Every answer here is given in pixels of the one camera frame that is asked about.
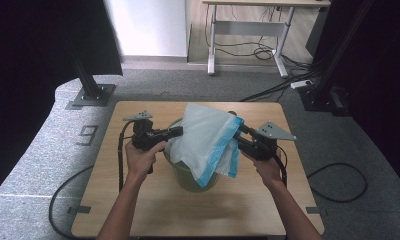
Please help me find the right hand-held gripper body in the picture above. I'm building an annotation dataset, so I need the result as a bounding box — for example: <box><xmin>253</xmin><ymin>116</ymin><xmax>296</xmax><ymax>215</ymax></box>
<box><xmin>242</xmin><ymin>121</ymin><xmax>297</xmax><ymax>162</ymax></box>

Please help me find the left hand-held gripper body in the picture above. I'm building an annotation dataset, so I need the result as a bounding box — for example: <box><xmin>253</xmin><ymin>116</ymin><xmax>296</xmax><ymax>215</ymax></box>
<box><xmin>122</xmin><ymin>110</ymin><xmax>166</xmax><ymax>151</ymax></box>

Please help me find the white bag with blue edge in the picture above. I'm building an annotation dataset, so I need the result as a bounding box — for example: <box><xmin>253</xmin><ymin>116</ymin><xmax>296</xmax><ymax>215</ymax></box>
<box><xmin>169</xmin><ymin>102</ymin><xmax>246</xmax><ymax>189</ymax></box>

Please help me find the green plastic bin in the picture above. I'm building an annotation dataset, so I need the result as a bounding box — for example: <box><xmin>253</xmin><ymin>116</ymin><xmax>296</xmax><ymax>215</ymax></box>
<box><xmin>163</xmin><ymin>118</ymin><xmax>221</xmax><ymax>194</ymax></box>

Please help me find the person's right hand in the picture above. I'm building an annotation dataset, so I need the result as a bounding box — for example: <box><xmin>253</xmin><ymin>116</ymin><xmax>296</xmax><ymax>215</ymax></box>
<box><xmin>242</xmin><ymin>149</ymin><xmax>284</xmax><ymax>192</ymax></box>

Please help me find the person's left hand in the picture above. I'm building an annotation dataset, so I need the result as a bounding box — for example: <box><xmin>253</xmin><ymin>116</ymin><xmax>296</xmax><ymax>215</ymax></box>
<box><xmin>125</xmin><ymin>139</ymin><xmax>168</xmax><ymax>182</ymax></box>

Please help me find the black metal stand grey base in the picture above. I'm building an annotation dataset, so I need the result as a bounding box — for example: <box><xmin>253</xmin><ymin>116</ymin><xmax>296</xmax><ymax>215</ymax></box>
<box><xmin>66</xmin><ymin>49</ymin><xmax>117</xmax><ymax>110</ymax></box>

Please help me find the white power strip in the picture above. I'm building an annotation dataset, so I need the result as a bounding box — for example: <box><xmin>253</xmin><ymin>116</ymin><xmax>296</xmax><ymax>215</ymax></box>
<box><xmin>290</xmin><ymin>79</ymin><xmax>313</xmax><ymax>90</ymax></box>

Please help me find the black curtain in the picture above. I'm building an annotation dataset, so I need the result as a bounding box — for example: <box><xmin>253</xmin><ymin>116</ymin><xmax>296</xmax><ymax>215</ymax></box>
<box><xmin>306</xmin><ymin>0</ymin><xmax>400</xmax><ymax>194</ymax></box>
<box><xmin>0</xmin><ymin>0</ymin><xmax>123</xmax><ymax>201</ymax></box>

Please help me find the left hand-held gripper black cable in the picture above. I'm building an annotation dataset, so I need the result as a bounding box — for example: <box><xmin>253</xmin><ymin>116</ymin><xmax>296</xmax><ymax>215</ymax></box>
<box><xmin>48</xmin><ymin>120</ymin><xmax>136</xmax><ymax>240</ymax></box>

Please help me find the hand-held gripper black cable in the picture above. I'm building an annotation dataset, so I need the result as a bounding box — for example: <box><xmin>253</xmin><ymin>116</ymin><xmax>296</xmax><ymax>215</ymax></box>
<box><xmin>270</xmin><ymin>145</ymin><xmax>368</xmax><ymax>204</ymax></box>
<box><xmin>48</xmin><ymin>120</ymin><xmax>136</xmax><ymax>240</ymax></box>

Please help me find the bundle of black floor cables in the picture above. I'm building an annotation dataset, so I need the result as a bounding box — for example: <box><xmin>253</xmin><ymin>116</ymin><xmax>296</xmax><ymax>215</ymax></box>
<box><xmin>204</xmin><ymin>4</ymin><xmax>322</xmax><ymax>103</ymax></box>

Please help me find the white metal frame desk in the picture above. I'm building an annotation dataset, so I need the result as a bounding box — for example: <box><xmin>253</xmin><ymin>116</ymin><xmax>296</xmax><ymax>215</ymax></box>
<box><xmin>202</xmin><ymin>0</ymin><xmax>332</xmax><ymax>78</ymax></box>

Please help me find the right hand-held gripper black cable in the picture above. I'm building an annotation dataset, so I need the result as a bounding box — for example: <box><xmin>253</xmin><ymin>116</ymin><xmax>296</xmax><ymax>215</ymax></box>
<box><xmin>270</xmin><ymin>145</ymin><xmax>368</xmax><ymax>204</ymax></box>

